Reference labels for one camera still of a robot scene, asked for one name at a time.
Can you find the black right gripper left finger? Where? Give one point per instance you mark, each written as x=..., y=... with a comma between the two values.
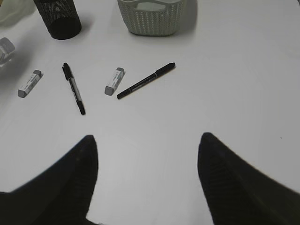
x=61, y=195

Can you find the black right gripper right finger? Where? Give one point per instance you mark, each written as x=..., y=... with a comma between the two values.
x=237, y=193

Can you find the black marker pen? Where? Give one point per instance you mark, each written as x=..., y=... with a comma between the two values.
x=160, y=72
x=70, y=78

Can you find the clear plastic water bottle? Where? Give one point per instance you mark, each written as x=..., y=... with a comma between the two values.
x=7, y=50

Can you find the grey white eraser right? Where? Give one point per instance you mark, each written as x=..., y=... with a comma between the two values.
x=114, y=81

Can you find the grey white eraser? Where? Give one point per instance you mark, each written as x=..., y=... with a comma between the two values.
x=114, y=81
x=31, y=82

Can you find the grey white eraser middle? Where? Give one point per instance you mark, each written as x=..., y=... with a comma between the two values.
x=31, y=82

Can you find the black mesh pen holder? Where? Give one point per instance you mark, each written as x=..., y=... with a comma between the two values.
x=60, y=18

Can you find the pale green wavy plate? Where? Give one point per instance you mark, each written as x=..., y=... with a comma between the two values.
x=12, y=11

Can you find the pale green woven basket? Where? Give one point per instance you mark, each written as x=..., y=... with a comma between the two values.
x=159, y=18

